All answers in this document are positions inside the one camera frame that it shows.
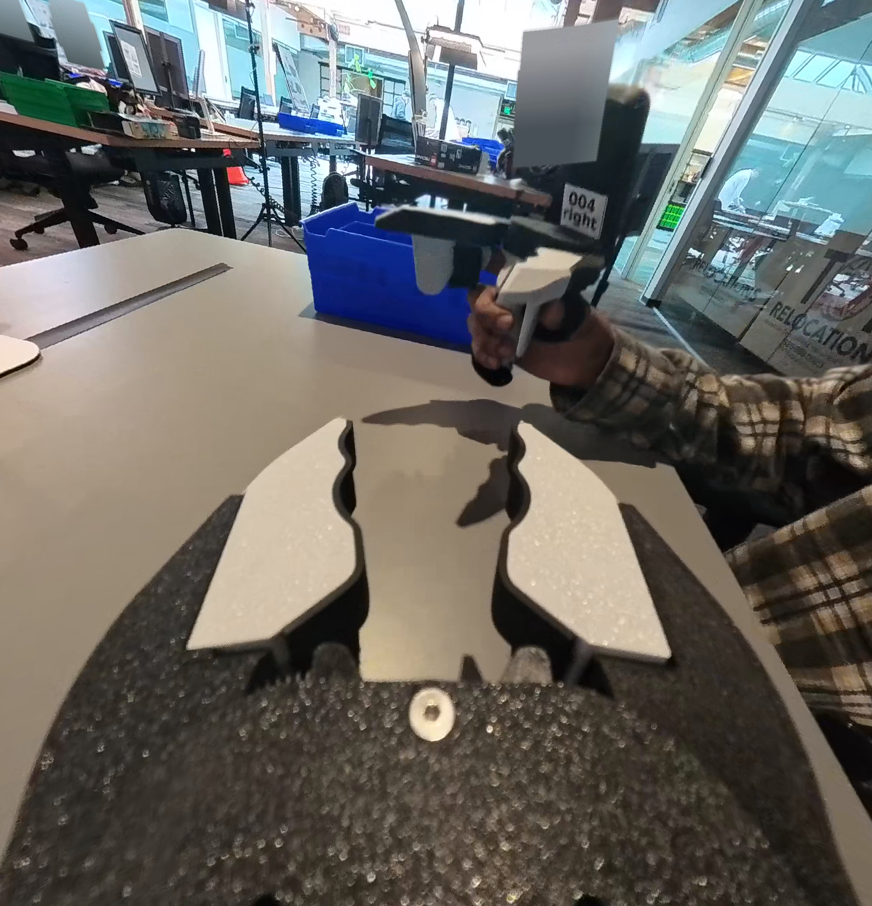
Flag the black monitor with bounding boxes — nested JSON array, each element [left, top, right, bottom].
[[108, 20, 162, 98], [144, 28, 194, 113], [353, 92, 385, 147]]

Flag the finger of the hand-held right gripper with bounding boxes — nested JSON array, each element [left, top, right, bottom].
[[406, 214, 513, 295], [374, 204, 494, 229]]

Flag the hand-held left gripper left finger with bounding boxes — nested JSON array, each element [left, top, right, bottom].
[[186, 418, 369, 659]]

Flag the green plastic bins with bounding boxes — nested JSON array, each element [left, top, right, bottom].
[[0, 69, 111, 130]]

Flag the wooden desk with black legs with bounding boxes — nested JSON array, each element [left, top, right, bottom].
[[0, 99, 261, 245], [208, 119, 369, 229], [362, 151, 559, 211]]

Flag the blue plastic bin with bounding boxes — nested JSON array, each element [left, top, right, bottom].
[[300, 201, 504, 349]]

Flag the black tripod light stand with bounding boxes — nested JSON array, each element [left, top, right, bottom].
[[238, 0, 308, 253]]

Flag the person's right forearm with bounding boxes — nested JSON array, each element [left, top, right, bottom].
[[549, 322, 872, 496]]

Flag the blue bins on desk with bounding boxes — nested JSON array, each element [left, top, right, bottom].
[[275, 110, 353, 137]]

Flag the black office chair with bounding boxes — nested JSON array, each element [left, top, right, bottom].
[[8, 150, 148, 252]]

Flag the person's right hand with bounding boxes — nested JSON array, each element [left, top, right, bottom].
[[466, 285, 615, 388]]

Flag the person's plaid shirt torso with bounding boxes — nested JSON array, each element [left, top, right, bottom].
[[725, 476, 872, 731]]

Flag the black printed box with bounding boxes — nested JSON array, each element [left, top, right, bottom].
[[413, 134, 484, 172]]

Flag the white base board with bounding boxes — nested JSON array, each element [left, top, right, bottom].
[[0, 331, 42, 386]]

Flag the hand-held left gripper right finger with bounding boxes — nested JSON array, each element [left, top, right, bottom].
[[498, 421, 672, 684]]

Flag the black overhead light panel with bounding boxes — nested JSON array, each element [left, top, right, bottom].
[[423, 25, 481, 72]]

